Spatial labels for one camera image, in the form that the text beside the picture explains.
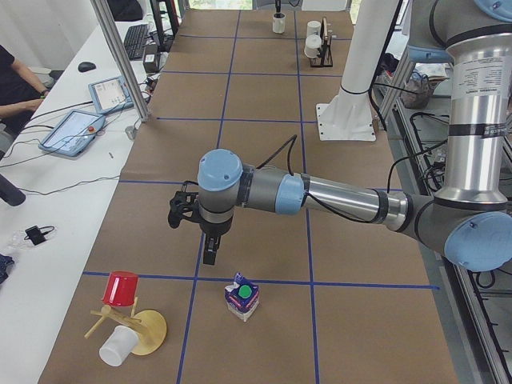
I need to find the white mug on rack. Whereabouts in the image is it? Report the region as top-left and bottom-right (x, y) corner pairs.
(306, 20), (322, 37)

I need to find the aluminium frame post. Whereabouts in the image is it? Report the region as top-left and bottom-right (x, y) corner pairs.
(90, 0), (150, 122)

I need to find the white plastic cup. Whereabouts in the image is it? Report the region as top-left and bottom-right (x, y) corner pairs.
(99, 326), (139, 367)

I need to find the red plastic cup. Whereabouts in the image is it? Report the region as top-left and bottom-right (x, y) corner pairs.
(102, 270), (138, 306)

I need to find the teach pendant tablet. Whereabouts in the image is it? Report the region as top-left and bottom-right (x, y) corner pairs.
(38, 110), (106, 158)
(88, 76), (134, 115)

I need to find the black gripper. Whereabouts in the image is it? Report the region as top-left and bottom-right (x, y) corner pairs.
(199, 218), (232, 265)

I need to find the white handled mug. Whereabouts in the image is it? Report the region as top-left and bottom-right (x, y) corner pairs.
(272, 13), (286, 34)

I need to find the wooden cup tree stand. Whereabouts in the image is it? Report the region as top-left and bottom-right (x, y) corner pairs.
(84, 298), (167, 356)

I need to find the seated person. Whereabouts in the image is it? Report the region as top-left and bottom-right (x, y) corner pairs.
(1, 46), (50, 139)

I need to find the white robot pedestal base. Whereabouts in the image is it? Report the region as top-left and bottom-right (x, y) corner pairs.
(317, 0), (402, 142)

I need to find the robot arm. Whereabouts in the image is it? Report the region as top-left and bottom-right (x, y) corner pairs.
(196, 1), (511, 271)

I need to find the black wire dish rack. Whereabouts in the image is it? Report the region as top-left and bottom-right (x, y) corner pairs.
(308, 17), (334, 67)

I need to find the blue white milk carton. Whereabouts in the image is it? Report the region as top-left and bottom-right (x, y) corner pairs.
(224, 272), (259, 322)

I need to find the black keyboard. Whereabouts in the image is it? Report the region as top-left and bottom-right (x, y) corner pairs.
(123, 24), (149, 61)

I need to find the far teach pendant tablet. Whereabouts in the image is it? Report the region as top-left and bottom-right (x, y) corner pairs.
(88, 76), (134, 115)

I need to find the near teach pendant tablet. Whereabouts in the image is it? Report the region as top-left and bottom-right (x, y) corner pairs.
(38, 110), (106, 158)

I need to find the brown paper table cover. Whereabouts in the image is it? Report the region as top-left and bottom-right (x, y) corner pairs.
(40, 10), (458, 383)

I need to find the black computer mouse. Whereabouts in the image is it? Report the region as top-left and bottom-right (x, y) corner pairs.
(78, 62), (97, 73)

